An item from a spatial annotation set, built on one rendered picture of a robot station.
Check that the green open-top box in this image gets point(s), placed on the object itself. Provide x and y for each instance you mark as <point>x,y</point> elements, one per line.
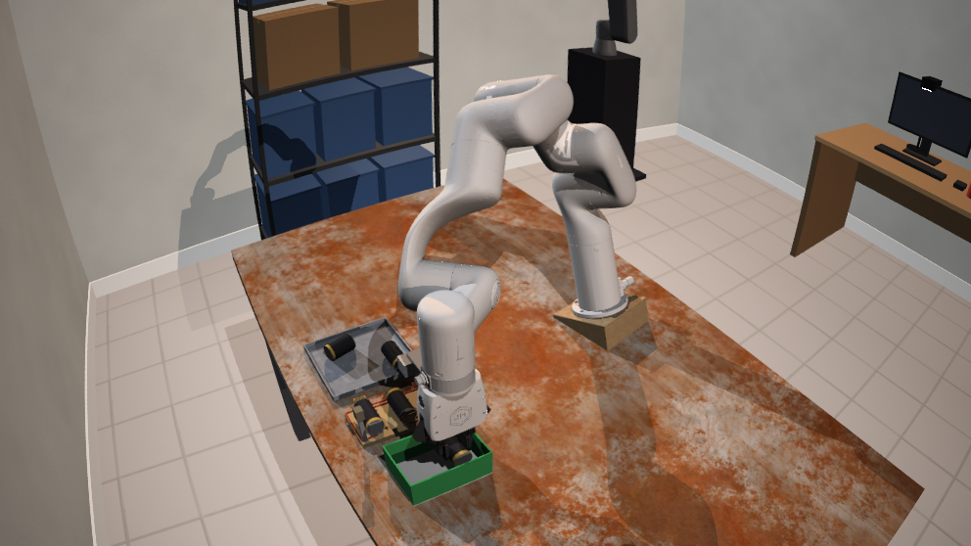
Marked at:
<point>410,461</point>

